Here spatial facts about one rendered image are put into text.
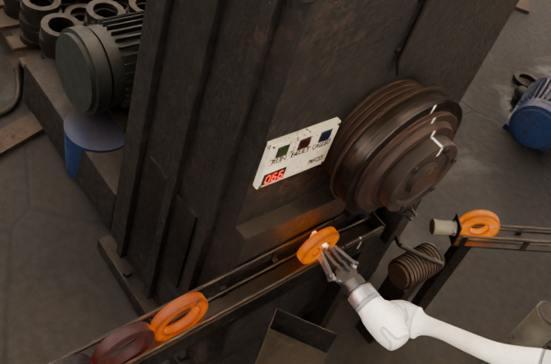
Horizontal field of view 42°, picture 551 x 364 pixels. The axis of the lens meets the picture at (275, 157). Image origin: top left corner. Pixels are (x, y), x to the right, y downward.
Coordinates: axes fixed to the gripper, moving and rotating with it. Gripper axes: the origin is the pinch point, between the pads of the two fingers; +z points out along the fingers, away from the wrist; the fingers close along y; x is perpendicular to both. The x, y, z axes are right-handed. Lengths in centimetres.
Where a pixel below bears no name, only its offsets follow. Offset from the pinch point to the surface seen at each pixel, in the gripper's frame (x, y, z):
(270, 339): -16.7, -26.2, -16.0
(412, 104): 55, 15, 4
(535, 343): -37, 79, -63
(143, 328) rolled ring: -1, -65, 0
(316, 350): -16.0, -15.6, -26.2
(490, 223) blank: -2, 69, -23
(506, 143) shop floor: -81, 217, 35
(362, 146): 43.7, 0.5, 3.2
